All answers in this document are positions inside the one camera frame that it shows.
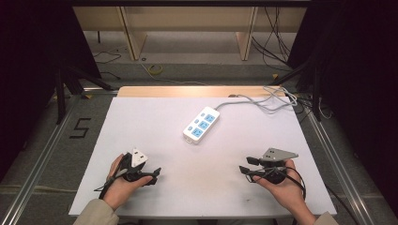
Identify yellow tape roll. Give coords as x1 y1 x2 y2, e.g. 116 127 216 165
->
146 64 164 76

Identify person's left hand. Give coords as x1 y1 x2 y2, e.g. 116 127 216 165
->
102 153 154 211

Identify wooden board under table top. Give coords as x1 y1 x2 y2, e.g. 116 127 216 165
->
116 85 286 98

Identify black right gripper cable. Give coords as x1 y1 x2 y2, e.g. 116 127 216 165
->
280 166 360 225

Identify grey power strip cable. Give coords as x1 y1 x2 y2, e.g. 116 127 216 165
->
215 85 299 114

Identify person's right hand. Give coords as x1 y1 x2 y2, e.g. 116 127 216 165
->
253 158 310 217

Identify beige wooden desk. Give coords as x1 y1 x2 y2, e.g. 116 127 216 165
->
72 6 308 62

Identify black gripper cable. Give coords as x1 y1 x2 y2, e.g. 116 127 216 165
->
280 166 360 225
93 168 128 200

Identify white power strip blue sockets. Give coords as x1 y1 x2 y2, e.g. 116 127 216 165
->
182 106 221 145

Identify aluminium floor rail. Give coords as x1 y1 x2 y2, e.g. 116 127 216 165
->
0 88 118 225
303 102 378 225

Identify bundle of black floor cables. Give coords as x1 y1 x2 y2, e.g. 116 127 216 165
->
251 6 297 72

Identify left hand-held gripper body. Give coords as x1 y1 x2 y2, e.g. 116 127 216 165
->
120 148 149 183

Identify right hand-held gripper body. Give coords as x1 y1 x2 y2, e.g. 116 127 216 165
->
258 147 299 185

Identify black metal stand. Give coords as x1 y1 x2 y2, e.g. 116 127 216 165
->
54 66 115 126
275 57 325 122

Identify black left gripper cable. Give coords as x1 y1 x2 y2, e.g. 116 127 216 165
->
93 168 128 200

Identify thin black floor cable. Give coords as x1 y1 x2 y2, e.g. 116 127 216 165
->
93 51 122 81

